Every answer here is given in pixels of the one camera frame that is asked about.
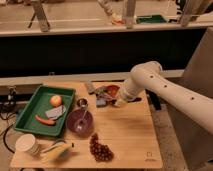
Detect blue sponge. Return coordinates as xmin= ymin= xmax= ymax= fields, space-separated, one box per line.
xmin=96 ymin=98 xmax=107 ymax=108

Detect apple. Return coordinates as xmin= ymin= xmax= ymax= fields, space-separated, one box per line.
xmin=50 ymin=95 xmax=62 ymax=107

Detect grey block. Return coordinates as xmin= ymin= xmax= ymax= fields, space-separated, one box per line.
xmin=84 ymin=82 xmax=95 ymax=95

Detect green plastic tray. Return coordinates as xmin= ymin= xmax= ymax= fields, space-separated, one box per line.
xmin=14 ymin=85 xmax=75 ymax=137

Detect white paper cup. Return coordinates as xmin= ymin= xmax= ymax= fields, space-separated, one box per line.
xmin=15 ymin=134 xmax=40 ymax=155

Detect grey cloth piece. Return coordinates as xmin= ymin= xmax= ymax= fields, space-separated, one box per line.
xmin=45 ymin=105 xmax=66 ymax=120

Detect small metal cup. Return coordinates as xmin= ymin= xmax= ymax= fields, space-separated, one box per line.
xmin=77 ymin=98 xmax=88 ymax=108

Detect red bowl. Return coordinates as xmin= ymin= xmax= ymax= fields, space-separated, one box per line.
xmin=106 ymin=85 xmax=120 ymax=98

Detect metal spoon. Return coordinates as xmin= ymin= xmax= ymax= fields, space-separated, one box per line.
xmin=76 ymin=107 xmax=88 ymax=132

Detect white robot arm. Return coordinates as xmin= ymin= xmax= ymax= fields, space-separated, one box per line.
xmin=115 ymin=61 xmax=213 ymax=134

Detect purple bowl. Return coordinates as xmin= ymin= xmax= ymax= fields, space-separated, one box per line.
xmin=66 ymin=109 xmax=93 ymax=137

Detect bunch of dark grapes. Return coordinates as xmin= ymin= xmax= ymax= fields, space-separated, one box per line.
xmin=90 ymin=133 xmax=114 ymax=162

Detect black cables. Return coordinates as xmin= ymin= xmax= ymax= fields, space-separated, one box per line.
xmin=0 ymin=99 xmax=21 ymax=154

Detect black handled brush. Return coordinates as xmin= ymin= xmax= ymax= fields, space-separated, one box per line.
xmin=94 ymin=85 xmax=143 ymax=105

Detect green mat in background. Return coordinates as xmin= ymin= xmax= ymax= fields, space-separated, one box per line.
xmin=136 ymin=15 xmax=166 ymax=24

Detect orange sausage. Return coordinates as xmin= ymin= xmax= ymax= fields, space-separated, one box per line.
xmin=35 ymin=115 xmax=56 ymax=126

